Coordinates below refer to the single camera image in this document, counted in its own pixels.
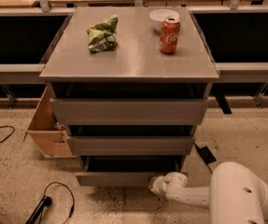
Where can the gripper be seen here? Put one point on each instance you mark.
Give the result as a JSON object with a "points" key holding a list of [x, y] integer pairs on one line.
{"points": [[165, 183]]}

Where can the grey bottom drawer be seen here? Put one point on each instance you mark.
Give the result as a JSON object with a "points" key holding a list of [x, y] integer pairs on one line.
{"points": [[125, 171]]}

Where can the grey drawer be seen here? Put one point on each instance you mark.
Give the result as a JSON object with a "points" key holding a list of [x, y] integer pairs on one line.
{"points": [[122, 140], [129, 111], [125, 171]]}

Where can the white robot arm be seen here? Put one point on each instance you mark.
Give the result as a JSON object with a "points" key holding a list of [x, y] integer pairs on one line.
{"points": [[235, 194]]}

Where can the grey middle drawer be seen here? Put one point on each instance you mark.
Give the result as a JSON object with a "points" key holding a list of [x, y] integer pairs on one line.
{"points": [[122, 140]]}

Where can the grey drawer cabinet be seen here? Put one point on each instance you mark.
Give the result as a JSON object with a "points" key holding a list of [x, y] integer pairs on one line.
{"points": [[135, 68]]}

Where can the grey top drawer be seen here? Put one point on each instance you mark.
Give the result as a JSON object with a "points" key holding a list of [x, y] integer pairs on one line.
{"points": [[129, 111]]}

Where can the cardboard box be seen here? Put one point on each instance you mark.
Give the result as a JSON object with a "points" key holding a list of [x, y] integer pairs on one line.
{"points": [[48, 135]]}

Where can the green chip bag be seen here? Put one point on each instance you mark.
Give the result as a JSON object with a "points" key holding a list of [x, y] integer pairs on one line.
{"points": [[102, 36]]}

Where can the orange soda can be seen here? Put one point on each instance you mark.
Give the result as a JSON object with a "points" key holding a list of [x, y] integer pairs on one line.
{"points": [[169, 34]]}

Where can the white bowl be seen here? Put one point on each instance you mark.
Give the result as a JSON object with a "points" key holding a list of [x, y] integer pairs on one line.
{"points": [[157, 17]]}

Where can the black power adapter with cable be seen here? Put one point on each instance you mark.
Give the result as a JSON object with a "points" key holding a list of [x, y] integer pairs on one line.
{"points": [[206, 155]]}

